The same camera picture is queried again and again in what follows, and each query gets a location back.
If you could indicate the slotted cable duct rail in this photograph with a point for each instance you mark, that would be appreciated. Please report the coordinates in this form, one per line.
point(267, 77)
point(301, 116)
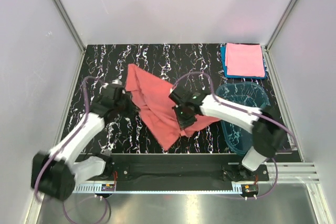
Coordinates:
point(111, 188)

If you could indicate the teal transparent plastic basket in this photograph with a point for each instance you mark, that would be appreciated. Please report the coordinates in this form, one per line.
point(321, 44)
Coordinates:
point(249, 94)

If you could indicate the folded pink t shirt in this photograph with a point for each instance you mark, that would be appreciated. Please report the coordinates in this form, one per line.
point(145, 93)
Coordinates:
point(244, 60)

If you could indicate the right aluminium frame post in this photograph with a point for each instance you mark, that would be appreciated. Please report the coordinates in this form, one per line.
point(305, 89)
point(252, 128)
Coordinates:
point(288, 10)

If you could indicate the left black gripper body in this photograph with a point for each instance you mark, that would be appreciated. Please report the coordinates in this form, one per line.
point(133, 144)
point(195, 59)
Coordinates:
point(125, 107)

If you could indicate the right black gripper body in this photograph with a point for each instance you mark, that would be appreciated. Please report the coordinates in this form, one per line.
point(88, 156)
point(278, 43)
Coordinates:
point(185, 119)

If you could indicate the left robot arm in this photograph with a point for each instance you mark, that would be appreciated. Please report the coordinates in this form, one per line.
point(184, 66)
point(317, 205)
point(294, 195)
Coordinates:
point(57, 172)

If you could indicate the aluminium frame post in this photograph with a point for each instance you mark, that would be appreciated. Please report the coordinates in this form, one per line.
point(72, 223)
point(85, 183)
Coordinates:
point(288, 10)
point(69, 24)

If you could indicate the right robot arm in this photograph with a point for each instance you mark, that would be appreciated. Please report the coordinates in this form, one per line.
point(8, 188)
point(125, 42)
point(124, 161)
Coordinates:
point(267, 134)

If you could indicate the coral red t shirt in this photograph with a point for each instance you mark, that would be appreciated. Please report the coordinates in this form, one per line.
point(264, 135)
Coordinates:
point(151, 95)

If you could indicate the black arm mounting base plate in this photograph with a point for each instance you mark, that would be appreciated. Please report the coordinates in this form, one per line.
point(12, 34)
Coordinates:
point(174, 172)

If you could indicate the left aluminium frame post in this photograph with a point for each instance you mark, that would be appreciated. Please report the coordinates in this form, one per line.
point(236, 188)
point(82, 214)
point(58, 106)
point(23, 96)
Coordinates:
point(69, 24)

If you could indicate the folded blue t shirt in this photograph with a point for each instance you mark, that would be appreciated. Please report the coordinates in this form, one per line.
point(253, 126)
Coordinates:
point(223, 61)

